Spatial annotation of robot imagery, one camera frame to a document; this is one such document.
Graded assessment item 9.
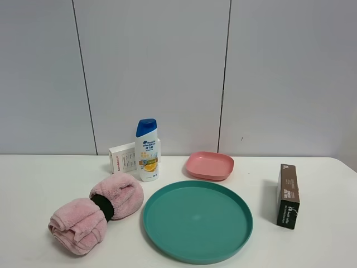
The long brown carton box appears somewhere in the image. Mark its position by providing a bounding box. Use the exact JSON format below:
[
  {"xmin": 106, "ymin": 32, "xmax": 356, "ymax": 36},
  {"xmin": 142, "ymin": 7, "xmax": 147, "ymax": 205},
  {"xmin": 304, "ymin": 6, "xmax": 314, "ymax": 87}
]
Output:
[{"xmin": 276, "ymin": 164, "xmax": 300, "ymax": 230}]

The white blue shampoo bottle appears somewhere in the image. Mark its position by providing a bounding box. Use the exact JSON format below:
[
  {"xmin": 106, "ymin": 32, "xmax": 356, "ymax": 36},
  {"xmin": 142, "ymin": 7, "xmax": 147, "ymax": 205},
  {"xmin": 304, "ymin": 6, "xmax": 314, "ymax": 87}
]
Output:
[{"xmin": 134, "ymin": 118, "xmax": 159, "ymax": 182}]

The pink square dish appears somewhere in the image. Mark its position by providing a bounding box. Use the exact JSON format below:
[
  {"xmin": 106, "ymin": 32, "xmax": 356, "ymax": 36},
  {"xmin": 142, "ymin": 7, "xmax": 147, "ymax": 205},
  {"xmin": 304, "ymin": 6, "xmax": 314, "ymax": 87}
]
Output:
[{"xmin": 186, "ymin": 151, "xmax": 234, "ymax": 181}]

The white red carton box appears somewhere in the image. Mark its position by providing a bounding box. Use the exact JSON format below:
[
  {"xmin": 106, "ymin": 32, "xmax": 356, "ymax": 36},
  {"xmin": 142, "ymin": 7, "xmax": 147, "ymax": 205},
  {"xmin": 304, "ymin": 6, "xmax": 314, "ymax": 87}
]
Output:
[{"xmin": 108, "ymin": 137, "xmax": 162, "ymax": 175}]

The large teal round plate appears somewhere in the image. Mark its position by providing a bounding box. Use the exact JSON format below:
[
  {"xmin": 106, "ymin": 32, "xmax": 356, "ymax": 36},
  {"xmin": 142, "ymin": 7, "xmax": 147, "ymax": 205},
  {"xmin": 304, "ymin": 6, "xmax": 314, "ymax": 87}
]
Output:
[{"xmin": 142, "ymin": 180, "xmax": 253, "ymax": 265}]

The rolled pink towel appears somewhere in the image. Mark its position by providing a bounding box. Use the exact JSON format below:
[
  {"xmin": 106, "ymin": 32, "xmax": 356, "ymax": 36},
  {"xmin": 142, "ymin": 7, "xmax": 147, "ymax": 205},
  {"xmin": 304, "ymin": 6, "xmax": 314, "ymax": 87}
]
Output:
[{"xmin": 48, "ymin": 173, "xmax": 144, "ymax": 256}]

